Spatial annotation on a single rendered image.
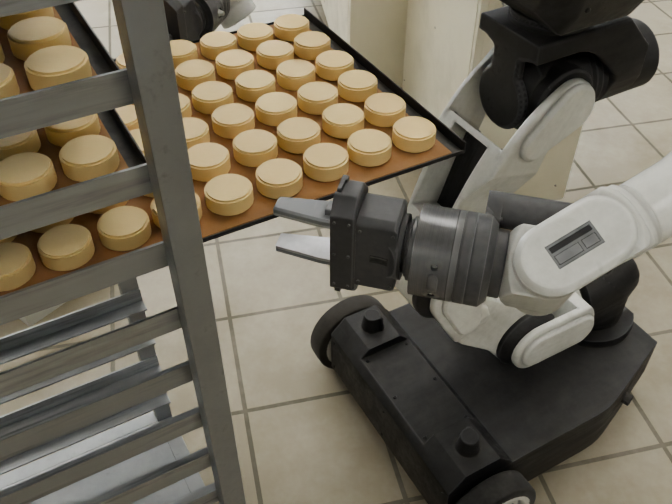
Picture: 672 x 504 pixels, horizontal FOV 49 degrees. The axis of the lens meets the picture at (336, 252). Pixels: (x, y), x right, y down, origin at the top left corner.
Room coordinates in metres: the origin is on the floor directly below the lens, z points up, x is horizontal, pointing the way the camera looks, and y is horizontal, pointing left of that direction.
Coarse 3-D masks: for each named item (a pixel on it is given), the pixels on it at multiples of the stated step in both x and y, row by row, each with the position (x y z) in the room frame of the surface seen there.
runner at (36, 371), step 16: (144, 320) 0.50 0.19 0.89; (160, 320) 0.50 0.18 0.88; (176, 320) 0.51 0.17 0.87; (96, 336) 0.48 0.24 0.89; (112, 336) 0.48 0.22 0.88; (128, 336) 0.49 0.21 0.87; (144, 336) 0.50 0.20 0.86; (64, 352) 0.46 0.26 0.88; (80, 352) 0.46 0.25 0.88; (96, 352) 0.47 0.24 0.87; (112, 352) 0.48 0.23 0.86; (16, 368) 0.44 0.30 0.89; (32, 368) 0.44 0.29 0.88; (48, 368) 0.45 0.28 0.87; (64, 368) 0.46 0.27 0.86; (0, 384) 0.43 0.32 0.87; (16, 384) 0.43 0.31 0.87; (32, 384) 0.44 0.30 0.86
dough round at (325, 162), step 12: (324, 144) 0.68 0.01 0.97; (336, 144) 0.68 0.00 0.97; (312, 156) 0.66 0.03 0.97; (324, 156) 0.66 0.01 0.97; (336, 156) 0.66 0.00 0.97; (348, 156) 0.66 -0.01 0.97; (312, 168) 0.64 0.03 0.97; (324, 168) 0.64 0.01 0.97; (336, 168) 0.64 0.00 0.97; (348, 168) 0.66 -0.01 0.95; (324, 180) 0.64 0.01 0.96
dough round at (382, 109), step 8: (376, 96) 0.78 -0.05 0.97; (384, 96) 0.78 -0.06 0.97; (392, 96) 0.78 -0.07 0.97; (368, 104) 0.77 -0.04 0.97; (376, 104) 0.77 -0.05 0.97; (384, 104) 0.77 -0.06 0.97; (392, 104) 0.77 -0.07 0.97; (400, 104) 0.77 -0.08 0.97; (368, 112) 0.76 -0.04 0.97; (376, 112) 0.75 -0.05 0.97; (384, 112) 0.75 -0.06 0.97; (392, 112) 0.75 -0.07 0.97; (400, 112) 0.75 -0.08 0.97; (368, 120) 0.76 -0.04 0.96; (376, 120) 0.75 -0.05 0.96; (384, 120) 0.75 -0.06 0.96; (392, 120) 0.75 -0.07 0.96
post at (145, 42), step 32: (128, 0) 0.49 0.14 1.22; (160, 0) 0.50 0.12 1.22; (128, 32) 0.49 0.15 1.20; (160, 32) 0.50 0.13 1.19; (128, 64) 0.50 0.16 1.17; (160, 64) 0.50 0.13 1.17; (160, 96) 0.50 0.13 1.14; (160, 128) 0.49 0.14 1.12; (160, 160) 0.49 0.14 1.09; (160, 192) 0.49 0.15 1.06; (192, 192) 0.50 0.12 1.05; (160, 224) 0.51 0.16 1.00; (192, 224) 0.50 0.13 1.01; (192, 256) 0.50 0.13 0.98; (192, 288) 0.49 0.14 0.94; (192, 320) 0.49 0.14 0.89; (192, 352) 0.49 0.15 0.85; (224, 384) 0.50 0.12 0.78; (224, 416) 0.50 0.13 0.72; (224, 448) 0.49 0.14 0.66; (224, 480) 0.49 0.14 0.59
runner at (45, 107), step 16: (80, 80) 0.50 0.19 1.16; (96, 80) 0.50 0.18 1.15; (112, 80) 0.51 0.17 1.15; (128, 80) 0.51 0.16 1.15; (16, 96) 0.47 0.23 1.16; (32, 96) 0.48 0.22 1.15; (48, 96) 0.48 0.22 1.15; (64, 96) 0.49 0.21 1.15; (80, 96) 0.50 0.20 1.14; (96, 96) 0.50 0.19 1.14; (112, 96) 0.51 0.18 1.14; (128, 96) 0.51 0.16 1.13; (0, 112) 0.47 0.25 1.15; (16, 112) 0.47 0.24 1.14; (32, 112) 0.48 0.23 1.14; (48, 112) 0.48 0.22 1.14; (64, 112) 0.49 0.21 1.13; (80, 112) 0.49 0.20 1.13; (96, 112) 0.50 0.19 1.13; (0, 128) 0.47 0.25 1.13; (16, 128) 0.47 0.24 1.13; (32, 128) 0.48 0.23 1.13
